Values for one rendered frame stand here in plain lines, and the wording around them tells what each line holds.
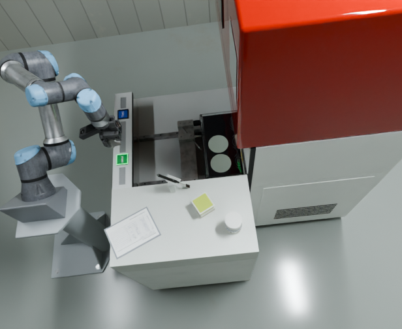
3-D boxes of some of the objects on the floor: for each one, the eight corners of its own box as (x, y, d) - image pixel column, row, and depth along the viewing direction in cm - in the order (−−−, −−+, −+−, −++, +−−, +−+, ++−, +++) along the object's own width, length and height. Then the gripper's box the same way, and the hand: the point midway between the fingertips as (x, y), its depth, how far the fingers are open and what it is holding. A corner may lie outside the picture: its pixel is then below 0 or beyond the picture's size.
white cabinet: (230, 153, 272) (230, 87, 199) (248, 281, 230) (256, 258, 157) (149, 162, 274) (119, 100, 201) (153, 291, 232) (116, 273, 159)
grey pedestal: (51, 278, 241) (-28, 255, 167) (57, 217, 261) (-13, 172, 187) (124, 269, 240) (76, 242, 166) (124, 209, 259) (81, 160, 185)
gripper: (113, 128, 134) (128, 153, 153) (113, 108, 138) (128, 136, 157) (91, 130, 134) (108, 155, 154) (92, 111, 138) (109, 138, 157)
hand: (111, 145), depth 154 cm, fingers closed
